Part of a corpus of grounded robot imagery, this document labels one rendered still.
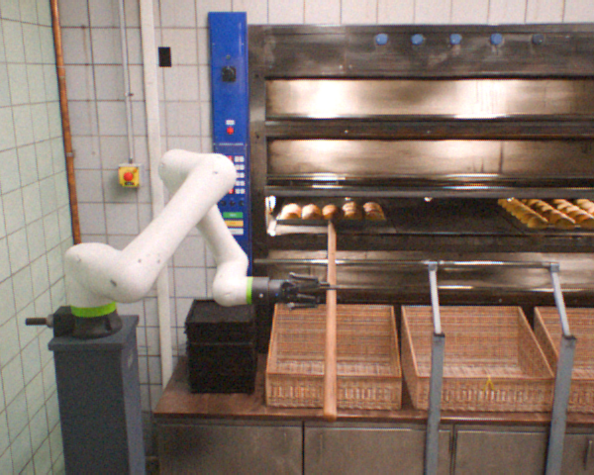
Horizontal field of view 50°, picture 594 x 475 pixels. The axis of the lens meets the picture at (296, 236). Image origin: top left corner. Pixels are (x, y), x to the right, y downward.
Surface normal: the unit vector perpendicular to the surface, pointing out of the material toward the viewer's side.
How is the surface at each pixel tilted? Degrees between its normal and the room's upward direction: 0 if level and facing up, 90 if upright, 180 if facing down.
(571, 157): 70
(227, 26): 90
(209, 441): 90
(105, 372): 90
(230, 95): 90
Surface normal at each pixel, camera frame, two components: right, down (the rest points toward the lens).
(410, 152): -0.04, -0.09
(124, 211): -0.04, 0.25
